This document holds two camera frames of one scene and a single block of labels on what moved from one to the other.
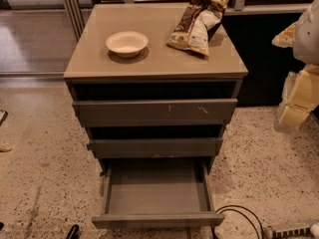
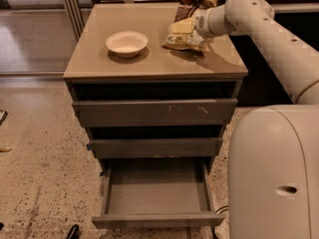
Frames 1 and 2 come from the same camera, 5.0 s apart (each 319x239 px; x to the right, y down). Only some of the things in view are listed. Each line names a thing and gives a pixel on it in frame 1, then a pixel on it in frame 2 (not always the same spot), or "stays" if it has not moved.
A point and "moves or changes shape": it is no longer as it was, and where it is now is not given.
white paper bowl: (127, 44) stays
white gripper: (308, 39) to (200, 23)
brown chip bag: (202, 15) moves or changes shape
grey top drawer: (159, 113) stays
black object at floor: (73, 232) stays
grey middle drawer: (192, 147) stays
